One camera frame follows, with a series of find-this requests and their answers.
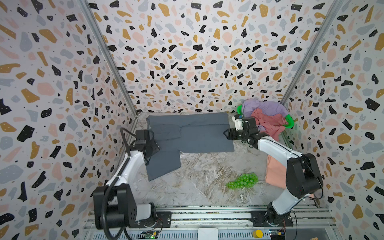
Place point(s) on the green plastic basket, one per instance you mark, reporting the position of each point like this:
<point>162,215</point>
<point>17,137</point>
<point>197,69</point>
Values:
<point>270,109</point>

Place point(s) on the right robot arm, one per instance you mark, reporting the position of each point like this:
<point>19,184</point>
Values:
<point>303,176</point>

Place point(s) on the yellow round cap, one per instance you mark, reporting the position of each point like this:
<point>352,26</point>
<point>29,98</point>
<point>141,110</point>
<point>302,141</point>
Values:
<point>258,234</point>

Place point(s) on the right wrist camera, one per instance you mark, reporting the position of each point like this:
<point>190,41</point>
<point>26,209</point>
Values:
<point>238,123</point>

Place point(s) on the folded salmon t-shirt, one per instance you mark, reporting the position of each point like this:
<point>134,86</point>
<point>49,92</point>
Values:
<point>275,173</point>

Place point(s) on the lilac t-shirt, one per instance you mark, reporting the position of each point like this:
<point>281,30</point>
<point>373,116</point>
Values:
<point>256,103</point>

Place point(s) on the white box on rail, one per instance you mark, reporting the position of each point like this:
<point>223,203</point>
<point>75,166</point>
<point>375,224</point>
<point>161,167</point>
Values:
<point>208,234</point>

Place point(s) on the green toy grapes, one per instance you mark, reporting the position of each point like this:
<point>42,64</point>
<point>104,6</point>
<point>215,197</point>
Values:
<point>243,181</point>

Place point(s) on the left corner aluminium post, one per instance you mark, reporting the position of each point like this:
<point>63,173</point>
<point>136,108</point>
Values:
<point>89,17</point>

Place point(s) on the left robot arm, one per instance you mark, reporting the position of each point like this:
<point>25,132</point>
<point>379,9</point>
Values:
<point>114,203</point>

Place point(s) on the dark pink t-shirt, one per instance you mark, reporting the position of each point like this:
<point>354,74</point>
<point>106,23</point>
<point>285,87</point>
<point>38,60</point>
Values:
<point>272,125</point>

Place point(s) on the grey t-shirt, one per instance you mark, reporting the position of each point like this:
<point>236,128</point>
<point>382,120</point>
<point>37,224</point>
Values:
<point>192,134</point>

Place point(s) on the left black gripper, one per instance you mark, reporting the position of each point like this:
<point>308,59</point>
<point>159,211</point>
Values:
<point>153,145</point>

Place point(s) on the corner aluminium post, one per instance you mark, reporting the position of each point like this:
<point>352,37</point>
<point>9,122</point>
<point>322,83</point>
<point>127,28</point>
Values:
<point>331,15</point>
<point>89,17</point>

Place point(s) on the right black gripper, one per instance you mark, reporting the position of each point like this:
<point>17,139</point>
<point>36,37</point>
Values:
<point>233,133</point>

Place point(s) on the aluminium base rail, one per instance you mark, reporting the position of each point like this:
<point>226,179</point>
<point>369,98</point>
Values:
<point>310,222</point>

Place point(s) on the right corner aluminium post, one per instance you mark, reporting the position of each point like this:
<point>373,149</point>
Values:
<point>331,15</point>

